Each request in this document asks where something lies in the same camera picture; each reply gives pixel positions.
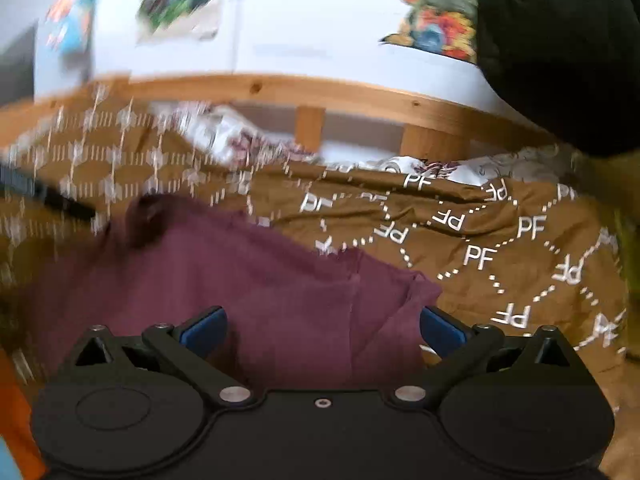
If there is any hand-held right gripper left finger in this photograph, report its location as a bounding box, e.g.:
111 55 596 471
74 305 253 408

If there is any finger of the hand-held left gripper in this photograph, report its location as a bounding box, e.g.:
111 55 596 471
0 160 98 221

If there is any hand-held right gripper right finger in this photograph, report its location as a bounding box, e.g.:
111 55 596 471
392 306 573 408

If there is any maroon long-sleeved shirt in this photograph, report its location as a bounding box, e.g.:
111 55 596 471
20 194 443 391

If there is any brown patterned blanket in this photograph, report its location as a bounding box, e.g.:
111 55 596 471
0 77 640 480

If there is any dark door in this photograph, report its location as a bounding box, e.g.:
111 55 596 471
0 22 40 106

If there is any white floral bed sheet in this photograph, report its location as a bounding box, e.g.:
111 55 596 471
150 102 576 186

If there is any black padded jacket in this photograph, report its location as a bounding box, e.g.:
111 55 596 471
475 0 640 158

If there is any curled cartoon wall poster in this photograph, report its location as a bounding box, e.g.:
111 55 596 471
44 0 98 56

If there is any cartoon figure wall poster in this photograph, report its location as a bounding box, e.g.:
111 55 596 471
136 0 223 43

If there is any wooden bed frame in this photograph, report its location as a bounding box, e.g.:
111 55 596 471
0 74 566 156

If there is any colourful landscape wall poster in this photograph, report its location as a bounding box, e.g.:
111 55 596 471
377 0 493 63

